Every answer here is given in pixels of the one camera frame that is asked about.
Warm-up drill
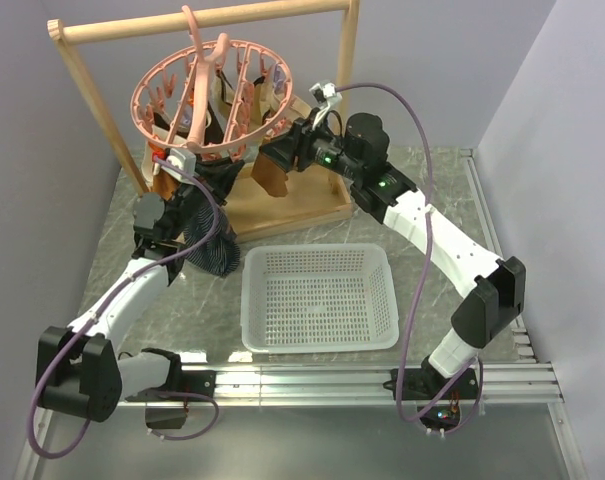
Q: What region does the brown hanging underwear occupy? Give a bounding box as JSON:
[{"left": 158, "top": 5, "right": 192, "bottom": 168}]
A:
[
  {"left": 251, "top": 152, "right": 288, "bottom": 198},
  {"left": 140, "top": 124, "right": 183, "bottom": 201}
]

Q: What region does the wooden clothes rack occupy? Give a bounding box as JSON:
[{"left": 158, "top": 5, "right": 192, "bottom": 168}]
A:
[{"left": 47, "top": 1, "right": 359, "bottom": 241}]

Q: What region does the aluminium rail frame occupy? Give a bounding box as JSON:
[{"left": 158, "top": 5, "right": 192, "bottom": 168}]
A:
[{"left": 12, "top": 147, "right": 578, "bottom": 480}]

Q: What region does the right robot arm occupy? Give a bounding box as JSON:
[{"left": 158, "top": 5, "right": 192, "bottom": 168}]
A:
[{"left": 259, "top": 113, "right": 526, "bottom": 401}]

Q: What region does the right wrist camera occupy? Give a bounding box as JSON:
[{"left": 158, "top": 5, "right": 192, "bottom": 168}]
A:
[{"left": 309, "top": 81, "right": 342, "bottom": 130}]

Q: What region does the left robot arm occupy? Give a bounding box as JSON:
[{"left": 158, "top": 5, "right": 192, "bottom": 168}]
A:
[{"left": 30, "top": 174, "right": 222, "bottom": 422}]

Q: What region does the cream hanging underwear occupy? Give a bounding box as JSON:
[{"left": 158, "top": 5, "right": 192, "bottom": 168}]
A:
[{"left": 213, "top": 71, "right": 311, "bottom": 139}]

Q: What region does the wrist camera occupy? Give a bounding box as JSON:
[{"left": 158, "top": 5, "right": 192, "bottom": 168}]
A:
[
  {"left": 309, "top": 81, "right": 342, "bottom": 130},
  {"left": 151, "top": 148, "right": 198, "bottom": 183}
]

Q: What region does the brown hanging underwear right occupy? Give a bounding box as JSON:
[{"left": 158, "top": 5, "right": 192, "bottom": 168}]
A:
[{"left": 251, "top": 152, "right": 288, "bottom": 198}]

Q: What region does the navy striped underwear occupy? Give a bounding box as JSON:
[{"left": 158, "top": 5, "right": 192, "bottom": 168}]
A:
[{"left": 181, "top": 159, "right": 246, "bottom": 279}]

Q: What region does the pink round clip hanger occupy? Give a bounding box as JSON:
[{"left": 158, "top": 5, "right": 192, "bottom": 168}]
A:
[{"left": 130, "top": 6, "right": 294, "bottom": 163}]

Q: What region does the white plastic basket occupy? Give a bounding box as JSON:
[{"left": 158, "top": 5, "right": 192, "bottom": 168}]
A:
[{"left": 240, "top": 243, "right": 399, "bottom": 354}]

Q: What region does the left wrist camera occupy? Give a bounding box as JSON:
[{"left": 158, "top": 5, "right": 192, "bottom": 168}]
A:
[{"left": 151, "top": 148, "right": 198, "bottom": 183}]

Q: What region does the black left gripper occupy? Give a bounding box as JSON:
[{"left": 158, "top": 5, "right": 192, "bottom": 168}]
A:
[{"left": 166, "top": 158, "right": 244, "bottom": 242}]

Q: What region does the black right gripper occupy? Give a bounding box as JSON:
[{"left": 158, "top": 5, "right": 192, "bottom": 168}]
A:
[{"left": 257, "top": 110, "right": 363, "bottom": 184}]

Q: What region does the brown hanging underwear left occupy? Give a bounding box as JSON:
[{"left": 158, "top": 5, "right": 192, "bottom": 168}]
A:
[{"left": 140, "top": 124, "right": 183, "bottom": 201}]

